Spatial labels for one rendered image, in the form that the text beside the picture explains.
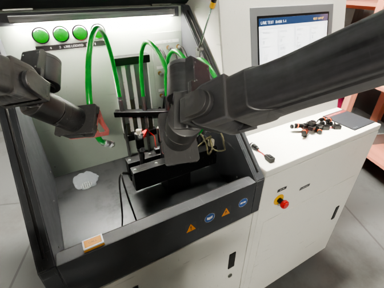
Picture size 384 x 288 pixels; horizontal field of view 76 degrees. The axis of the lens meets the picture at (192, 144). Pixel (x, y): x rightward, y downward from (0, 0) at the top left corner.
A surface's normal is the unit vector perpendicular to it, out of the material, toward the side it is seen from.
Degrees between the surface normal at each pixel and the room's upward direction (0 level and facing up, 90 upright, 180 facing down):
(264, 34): 76
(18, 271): 0
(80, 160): 90
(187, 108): 60
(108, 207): 0
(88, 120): 45
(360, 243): 0
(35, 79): 81
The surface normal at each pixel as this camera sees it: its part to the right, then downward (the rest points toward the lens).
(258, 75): -0.58, -0.25
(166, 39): 0.48, 0.47
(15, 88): 0.99, -0.15
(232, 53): 0.47, 0.26
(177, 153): 0.15, -0.24
